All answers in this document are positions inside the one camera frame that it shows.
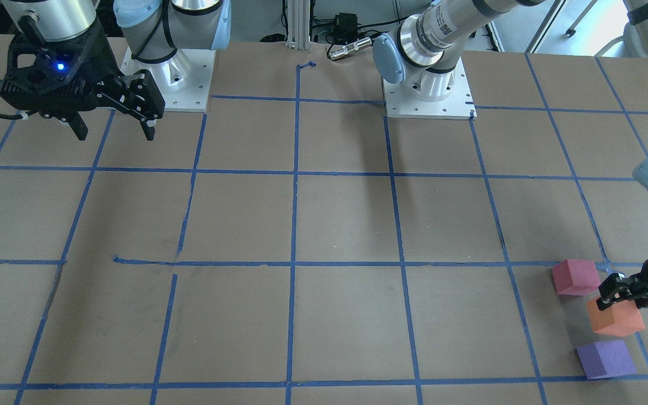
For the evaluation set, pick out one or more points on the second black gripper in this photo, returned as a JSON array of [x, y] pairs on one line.
[[100, 58]]

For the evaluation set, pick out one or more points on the orange foam block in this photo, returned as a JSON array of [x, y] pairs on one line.
[[620, 319]]

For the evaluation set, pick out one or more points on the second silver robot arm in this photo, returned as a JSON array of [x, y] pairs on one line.
[[156, 30]]

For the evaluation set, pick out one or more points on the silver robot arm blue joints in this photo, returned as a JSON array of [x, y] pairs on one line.
[[541, 174]]

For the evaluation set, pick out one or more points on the pink foam block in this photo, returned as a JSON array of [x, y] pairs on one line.
[[575, 277]]

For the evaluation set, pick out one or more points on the purple foam block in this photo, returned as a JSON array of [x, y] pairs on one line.
[[606, 359]]

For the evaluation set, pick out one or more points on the brown paper table cover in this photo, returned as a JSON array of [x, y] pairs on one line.
[[251, 254]]

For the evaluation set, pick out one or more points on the square metal base plate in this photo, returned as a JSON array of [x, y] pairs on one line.
[[428, 95]]

